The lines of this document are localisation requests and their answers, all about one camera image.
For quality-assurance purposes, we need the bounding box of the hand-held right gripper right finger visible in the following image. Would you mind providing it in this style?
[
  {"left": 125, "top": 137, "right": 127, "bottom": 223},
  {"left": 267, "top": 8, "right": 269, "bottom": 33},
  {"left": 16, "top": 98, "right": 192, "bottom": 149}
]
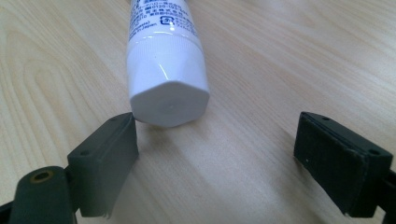
[{"left": 293, "top": 111, "right": 394, "bottom": 218}]

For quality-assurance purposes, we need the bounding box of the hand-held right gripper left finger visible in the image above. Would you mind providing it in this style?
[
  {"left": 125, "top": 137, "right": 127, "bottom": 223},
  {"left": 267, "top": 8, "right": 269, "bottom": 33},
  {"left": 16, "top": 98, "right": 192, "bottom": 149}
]
[{"left": 66, "top": 112, "right": 140, "bottom": 218}]

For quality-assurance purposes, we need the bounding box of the white tube with blue print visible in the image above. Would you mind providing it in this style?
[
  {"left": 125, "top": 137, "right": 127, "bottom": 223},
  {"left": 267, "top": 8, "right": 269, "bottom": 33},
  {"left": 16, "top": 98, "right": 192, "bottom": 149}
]
[{"left": 125, "top": 0, "right": 211, "bottom": 128}]

